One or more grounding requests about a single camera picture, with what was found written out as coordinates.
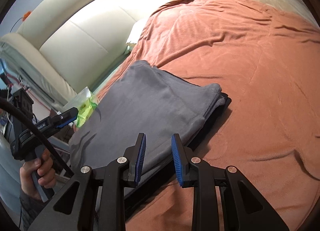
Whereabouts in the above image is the grey t-shirt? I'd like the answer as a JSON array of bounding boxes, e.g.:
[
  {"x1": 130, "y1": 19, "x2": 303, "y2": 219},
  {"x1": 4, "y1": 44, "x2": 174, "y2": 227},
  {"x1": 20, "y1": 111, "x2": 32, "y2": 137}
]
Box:
[{"x1": 69, "y1": 61, "x2": 225, "y2": 172}]

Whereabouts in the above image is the black folded clothes stack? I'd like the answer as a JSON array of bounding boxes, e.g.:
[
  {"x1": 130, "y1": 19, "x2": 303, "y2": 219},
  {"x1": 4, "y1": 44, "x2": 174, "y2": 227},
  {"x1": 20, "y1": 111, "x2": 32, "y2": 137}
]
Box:
[{"x1": 124, "y1": 93, "x2": 232, "y2": 220}]

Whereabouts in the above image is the left hand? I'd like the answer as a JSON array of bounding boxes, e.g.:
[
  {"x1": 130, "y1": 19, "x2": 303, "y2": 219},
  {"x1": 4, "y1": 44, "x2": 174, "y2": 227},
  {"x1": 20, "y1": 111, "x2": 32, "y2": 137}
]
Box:
[{"x1": 19, "y1": 148, "x2": 58, "y2": 201}]

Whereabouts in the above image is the green plastic packet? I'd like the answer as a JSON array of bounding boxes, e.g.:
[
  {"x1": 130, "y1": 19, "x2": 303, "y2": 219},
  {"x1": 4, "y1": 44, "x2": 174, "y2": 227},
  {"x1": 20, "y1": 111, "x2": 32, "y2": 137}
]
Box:
[{"x1": 62, "y1": 87, "x2": 100, "y2": 128}]

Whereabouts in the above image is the cream padded headboard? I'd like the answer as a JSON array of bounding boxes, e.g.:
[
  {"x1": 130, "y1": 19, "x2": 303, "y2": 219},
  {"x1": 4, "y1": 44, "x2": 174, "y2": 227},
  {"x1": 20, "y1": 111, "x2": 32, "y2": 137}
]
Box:
[{"x1": 1, "y1": 0, "x2": 168, "y2": 105}]

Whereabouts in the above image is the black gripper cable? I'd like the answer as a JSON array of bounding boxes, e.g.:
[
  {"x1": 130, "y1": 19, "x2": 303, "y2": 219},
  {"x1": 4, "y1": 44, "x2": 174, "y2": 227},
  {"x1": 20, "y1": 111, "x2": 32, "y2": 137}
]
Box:
[{"x1": 0, "y1": 96, "x2": 75, "y2": 179}]

